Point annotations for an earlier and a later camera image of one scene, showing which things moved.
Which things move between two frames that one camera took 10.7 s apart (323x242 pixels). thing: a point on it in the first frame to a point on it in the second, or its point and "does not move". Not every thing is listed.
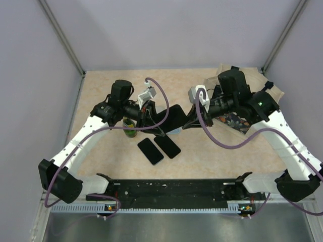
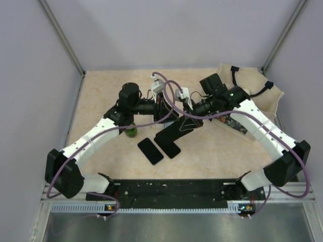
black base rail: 208,193 does not move
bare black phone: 167,145 does not move
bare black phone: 150,151 does not move
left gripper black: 147,114 to 162,109
